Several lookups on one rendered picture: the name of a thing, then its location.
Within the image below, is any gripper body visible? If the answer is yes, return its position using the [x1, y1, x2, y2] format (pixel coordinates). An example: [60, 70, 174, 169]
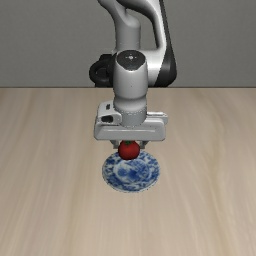
[93, 100, 169, 142]

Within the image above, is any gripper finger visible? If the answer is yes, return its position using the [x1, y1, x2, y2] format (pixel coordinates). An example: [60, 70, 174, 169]
[137, 139, 149, 150]
[110, 139, 122, 150]

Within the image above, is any red tomato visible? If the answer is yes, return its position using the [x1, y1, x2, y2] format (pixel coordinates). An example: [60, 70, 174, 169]
[118, 140, 141, 160]

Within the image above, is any blue and white plate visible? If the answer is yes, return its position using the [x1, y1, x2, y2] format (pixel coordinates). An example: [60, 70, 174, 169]
[101, 150, 161, 193]

